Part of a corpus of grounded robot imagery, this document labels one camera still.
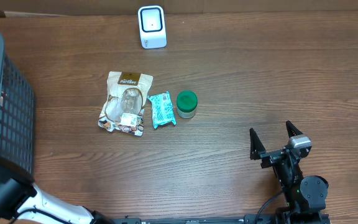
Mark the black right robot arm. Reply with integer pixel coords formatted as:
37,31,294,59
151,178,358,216
249,121,329,213

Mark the grey plastic mesh basket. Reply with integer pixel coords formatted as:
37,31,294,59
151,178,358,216
0,33,35,174

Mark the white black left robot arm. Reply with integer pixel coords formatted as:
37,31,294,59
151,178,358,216
0,156,113,224

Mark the teal snack packet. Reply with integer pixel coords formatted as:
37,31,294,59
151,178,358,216
147,91,177,129

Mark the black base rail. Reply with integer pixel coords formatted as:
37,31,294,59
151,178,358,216
111,214,331,224

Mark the cardboard backdrop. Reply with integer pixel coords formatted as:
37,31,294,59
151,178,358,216
0,0,358,17

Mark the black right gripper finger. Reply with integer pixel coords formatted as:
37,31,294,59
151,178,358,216
249,128,266,160
285,120,303,138

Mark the green lid jar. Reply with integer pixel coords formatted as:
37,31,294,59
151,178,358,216
177,90,198,119

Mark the brown beige snack pouch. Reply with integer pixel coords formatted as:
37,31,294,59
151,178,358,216
98,72,154,136

